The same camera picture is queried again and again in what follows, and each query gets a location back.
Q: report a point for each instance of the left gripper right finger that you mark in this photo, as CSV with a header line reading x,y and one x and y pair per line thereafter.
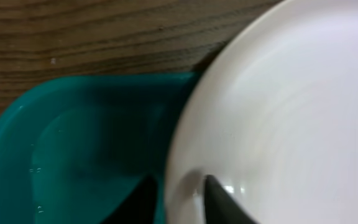
x,y
219,207

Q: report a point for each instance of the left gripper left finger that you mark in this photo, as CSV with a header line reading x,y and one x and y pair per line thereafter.
x,y
138,207

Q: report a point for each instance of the white plate top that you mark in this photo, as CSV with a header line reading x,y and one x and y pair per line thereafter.
x,y
274,121

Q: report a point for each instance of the teal plastic tray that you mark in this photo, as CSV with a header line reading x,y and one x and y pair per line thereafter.
x,y
73,149

